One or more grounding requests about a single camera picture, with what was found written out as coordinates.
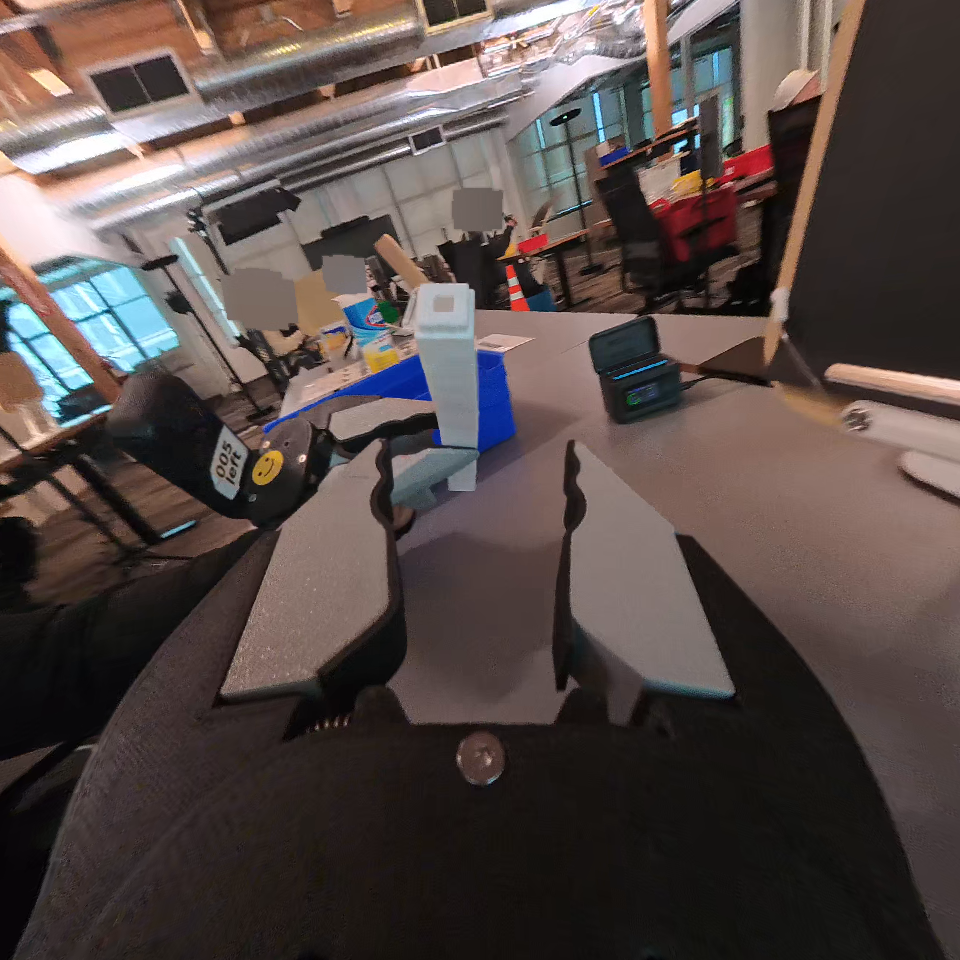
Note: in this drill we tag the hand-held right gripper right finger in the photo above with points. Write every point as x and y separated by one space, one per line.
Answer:
637 600

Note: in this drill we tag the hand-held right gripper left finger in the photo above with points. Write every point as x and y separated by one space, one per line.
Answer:
315 592

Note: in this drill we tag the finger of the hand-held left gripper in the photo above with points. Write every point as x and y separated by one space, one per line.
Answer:
375 416
424 472

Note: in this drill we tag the white toy brick bar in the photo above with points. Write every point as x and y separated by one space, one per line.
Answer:
450 375

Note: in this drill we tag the person's left forearm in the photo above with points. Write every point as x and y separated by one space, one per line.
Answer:
90 645

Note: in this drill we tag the disinfecting wipes canister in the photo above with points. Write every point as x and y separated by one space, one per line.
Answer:
367 322

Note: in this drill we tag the blue plastic bin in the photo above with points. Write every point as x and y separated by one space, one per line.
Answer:
495 405

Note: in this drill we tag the black smartphone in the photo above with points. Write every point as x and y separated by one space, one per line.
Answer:
178 528

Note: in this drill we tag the window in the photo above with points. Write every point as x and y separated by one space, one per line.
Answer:
97 322

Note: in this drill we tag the white paper sheet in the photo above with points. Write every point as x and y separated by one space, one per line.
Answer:
504 343

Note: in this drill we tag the beige board on white stand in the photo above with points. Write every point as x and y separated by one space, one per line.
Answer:
401 262

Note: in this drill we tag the orange traffic cone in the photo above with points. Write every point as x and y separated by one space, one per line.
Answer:
516 289

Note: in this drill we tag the blue bucket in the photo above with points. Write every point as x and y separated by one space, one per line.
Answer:
540 300

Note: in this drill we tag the dark charging case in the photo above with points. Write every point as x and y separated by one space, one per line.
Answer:
637 375

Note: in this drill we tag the black light panel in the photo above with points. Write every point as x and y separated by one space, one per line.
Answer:
255 214

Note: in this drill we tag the small red bin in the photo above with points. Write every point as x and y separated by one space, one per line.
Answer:
534 245

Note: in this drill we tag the wooden top office table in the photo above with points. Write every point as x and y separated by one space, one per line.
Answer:
562 240

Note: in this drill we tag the black office chair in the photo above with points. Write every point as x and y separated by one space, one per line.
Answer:
637 240

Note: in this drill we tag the black floor lamp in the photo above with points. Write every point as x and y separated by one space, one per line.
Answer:
566 116

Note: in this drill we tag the red plastic bin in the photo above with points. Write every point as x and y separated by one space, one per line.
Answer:
697 225

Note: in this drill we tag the black board on white stand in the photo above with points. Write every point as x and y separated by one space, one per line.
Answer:
877 187

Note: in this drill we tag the wooden post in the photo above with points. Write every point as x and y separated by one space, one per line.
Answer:
658 67
52 315

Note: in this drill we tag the wall screen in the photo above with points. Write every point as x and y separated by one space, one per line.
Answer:
352 240

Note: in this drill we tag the silver air duct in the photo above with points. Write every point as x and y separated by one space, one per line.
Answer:
300 52

